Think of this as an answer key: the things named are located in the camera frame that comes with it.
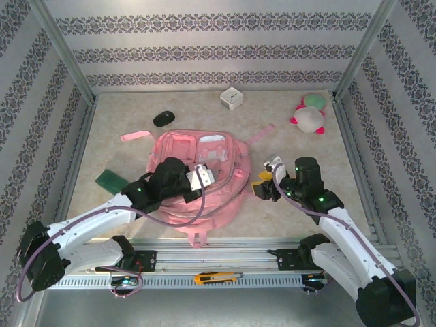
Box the pink student backpack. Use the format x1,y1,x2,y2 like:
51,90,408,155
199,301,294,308
120,123,276,249

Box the green case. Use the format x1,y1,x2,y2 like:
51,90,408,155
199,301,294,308
95,169,129,196

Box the black computer mouse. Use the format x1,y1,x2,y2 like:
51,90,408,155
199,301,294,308
153,110,176,128

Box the white plush toy pink ears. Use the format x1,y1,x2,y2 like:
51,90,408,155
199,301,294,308
290,105,328,137

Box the white square clock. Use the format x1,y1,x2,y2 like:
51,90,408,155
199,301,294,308
219,87,245,111

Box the right controller board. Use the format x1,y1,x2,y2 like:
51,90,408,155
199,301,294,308
302,275,328,290

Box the controller board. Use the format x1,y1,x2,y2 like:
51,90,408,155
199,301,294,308
302,275,328,290
110,276,140,289

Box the yellow utility knife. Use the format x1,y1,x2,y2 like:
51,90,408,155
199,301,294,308
193,271,245,285

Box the left controller board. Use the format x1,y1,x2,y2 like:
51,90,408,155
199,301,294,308
110,276,140,289

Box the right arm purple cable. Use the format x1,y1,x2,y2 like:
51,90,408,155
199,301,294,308
272,163,420,327

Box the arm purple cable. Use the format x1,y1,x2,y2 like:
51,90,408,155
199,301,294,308
16,175,206,304
272,163,420,327

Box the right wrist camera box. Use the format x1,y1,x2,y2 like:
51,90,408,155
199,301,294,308
264,155,284,173

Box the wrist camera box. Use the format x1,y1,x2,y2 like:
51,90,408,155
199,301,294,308
264,155,284,173
185,163,216,191

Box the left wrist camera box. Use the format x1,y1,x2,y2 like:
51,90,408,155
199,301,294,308
185,163,216,191

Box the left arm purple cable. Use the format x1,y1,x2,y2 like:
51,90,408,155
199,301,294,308
16,175,206,304

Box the right metal side rail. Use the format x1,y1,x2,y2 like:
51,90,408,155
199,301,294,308
332,97,389,247

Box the metal side rail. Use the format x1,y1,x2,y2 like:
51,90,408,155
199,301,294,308
46,98,99,248
332,97,389,247

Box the right black mount plate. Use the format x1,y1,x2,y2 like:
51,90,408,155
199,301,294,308
268,248,328,272

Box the black mount plate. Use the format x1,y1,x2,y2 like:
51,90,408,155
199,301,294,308
95,250,158,273
268,248,328,272

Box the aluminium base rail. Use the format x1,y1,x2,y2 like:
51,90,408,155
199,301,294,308
80,237,345,273

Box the left black mount plate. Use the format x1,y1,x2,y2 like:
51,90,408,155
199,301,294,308
95,250,158,273

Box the left metal side rail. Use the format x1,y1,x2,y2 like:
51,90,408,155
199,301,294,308
46,98,99,248

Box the perforated metal cable tray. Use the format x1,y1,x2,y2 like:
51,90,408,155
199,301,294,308
46,274,305,290

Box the right metal frame post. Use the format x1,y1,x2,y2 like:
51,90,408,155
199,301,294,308
332,0,399,99

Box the metal frame post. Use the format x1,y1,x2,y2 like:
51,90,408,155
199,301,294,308
332,0,399,99
26,0,98,103

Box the left metal frame post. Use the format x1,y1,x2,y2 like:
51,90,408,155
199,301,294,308
26,0,98,103

